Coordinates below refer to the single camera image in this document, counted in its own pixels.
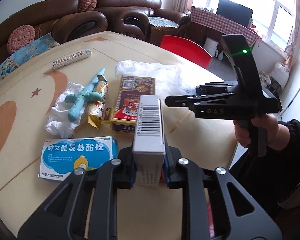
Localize white tissue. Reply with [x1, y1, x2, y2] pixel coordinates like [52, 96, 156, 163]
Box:
[45, 82, 85, 139]

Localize yellow snack wrapper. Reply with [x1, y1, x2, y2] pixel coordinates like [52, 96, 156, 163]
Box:
[87, 75, 108, 129]

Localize purple gold card box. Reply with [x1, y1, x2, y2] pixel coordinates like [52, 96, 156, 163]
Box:
[109, 75, 155, 134]

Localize blue white medicine box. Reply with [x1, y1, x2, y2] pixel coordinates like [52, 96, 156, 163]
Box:
[38, 136, 118, 181]

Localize beige table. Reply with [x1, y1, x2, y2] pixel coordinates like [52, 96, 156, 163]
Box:
[0, 30, 248, 238]

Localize black monitor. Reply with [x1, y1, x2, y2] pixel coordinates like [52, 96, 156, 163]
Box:
[216, 0, 253, 27]

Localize blue floral blanket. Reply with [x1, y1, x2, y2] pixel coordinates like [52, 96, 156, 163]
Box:
[0, 33, 59, 81]

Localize white barcode medicine box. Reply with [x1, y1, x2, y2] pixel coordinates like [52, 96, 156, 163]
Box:
[132, 95, 165, 187]

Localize brown leather sofa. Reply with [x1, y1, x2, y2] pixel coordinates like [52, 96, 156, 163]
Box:
[0, 0, 108, 64]

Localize checkered cloth cabinet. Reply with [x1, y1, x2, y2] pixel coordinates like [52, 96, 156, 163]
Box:
[191, 7, 261, 46]

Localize pink round cushion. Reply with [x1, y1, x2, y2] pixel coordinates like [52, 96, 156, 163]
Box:
[7, 25, 36, 54]

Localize red plastic chair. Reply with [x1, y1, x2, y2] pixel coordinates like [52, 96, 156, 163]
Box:
[160, 35, 212, 69]

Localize brown round cushion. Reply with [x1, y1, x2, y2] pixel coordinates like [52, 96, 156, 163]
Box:
[78, 0, 97, 12]

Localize teal seat mat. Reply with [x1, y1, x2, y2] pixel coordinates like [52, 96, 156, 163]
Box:
[148, 16, 179, 28]

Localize clear plastic bag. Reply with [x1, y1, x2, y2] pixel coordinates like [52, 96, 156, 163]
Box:
[115, 60, 196, 99]

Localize white remote control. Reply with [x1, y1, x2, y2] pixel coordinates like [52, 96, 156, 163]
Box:
[51, 49, 92, 70]

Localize person's right hand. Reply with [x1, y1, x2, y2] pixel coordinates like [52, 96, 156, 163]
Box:
[233, 113, 290, 151]

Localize brown leather armchair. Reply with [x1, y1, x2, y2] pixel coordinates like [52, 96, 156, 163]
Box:
[95, 0, 191, 46]

